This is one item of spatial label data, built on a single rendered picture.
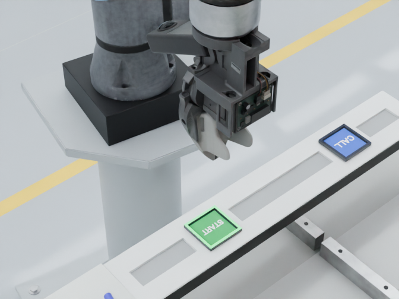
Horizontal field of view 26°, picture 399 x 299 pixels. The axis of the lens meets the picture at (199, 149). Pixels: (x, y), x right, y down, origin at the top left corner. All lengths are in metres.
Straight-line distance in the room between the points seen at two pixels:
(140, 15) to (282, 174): 0.36
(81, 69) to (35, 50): 1.55
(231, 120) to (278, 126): 1.83
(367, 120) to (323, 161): 0.12
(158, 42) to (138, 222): 0.73
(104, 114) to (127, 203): 0.26
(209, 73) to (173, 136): 0.56
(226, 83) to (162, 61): 0.54
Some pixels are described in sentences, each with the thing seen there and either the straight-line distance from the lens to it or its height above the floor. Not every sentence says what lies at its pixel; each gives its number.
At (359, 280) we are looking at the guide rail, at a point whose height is 0.84.
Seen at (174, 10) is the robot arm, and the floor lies 1.05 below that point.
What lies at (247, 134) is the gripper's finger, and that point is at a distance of 1.02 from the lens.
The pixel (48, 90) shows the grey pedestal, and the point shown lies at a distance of 1.62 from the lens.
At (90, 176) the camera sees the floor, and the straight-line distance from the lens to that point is 2.61.
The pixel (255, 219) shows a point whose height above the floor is 0.96.
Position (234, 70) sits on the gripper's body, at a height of 1.27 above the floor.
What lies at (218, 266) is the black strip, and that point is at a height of 0.95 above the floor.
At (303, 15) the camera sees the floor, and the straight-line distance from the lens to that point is 3.25.
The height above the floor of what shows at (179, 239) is 0.96.
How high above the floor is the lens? 1.84
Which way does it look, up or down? 44 degrees down
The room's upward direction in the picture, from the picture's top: straight up
